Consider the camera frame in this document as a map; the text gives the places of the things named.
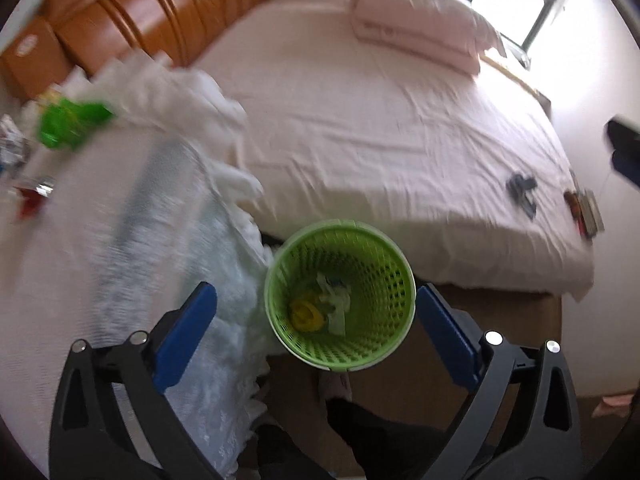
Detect brown cardboard box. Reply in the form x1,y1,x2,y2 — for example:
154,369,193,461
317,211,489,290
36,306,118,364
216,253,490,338
0,15,72,102

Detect red wrapper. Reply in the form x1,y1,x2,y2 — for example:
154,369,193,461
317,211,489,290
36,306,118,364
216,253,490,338
14,185,45,220

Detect brown small object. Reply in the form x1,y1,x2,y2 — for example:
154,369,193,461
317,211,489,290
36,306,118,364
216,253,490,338
564,189,585,222

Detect green plastic wrapper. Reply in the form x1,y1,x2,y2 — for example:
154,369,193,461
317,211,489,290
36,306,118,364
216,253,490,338
39,99,117,150

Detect pink cloth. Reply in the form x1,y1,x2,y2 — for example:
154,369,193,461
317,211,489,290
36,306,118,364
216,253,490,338
591,394,635,419

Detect white crumpled paper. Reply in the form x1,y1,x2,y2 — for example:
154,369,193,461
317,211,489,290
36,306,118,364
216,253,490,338
312,272,354,337

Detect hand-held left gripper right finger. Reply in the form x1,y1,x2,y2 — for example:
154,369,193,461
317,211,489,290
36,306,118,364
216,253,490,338
417,282,583,480

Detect green plastic waste basket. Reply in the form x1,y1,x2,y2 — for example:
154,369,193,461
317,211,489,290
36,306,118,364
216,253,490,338
263,219,417,373

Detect yellow crumpled wrapper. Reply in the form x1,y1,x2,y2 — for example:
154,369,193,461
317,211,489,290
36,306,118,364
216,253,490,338
291,299,327,334

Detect folded pink blanket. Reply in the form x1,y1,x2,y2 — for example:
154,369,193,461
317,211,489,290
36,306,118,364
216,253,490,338
349,0,507,77

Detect wooden headboard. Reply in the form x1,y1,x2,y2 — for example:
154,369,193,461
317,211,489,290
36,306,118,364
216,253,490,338
37,0,269,73

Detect person's black trousers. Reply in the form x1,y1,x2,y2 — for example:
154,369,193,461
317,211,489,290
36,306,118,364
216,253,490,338
254,396,453,480

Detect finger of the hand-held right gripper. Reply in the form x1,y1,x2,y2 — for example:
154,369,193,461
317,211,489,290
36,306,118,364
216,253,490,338
606,117,640,187

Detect dark grey small object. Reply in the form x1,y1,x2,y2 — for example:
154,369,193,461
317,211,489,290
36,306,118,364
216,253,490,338
506,173,539,219

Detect bed with pink sheet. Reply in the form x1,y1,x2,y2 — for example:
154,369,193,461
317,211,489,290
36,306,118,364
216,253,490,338
190,0,597,303

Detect white lace tablecloth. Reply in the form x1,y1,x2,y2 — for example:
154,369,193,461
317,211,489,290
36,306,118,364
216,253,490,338
0,122,281,479

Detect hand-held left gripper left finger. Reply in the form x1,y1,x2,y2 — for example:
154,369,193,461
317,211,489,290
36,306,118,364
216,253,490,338
48,281,223,480

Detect white slipper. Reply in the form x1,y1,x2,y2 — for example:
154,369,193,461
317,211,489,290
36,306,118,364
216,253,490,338
319,371,352,402

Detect white plastic bag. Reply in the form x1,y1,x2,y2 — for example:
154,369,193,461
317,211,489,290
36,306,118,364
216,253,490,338
92,54,267,211

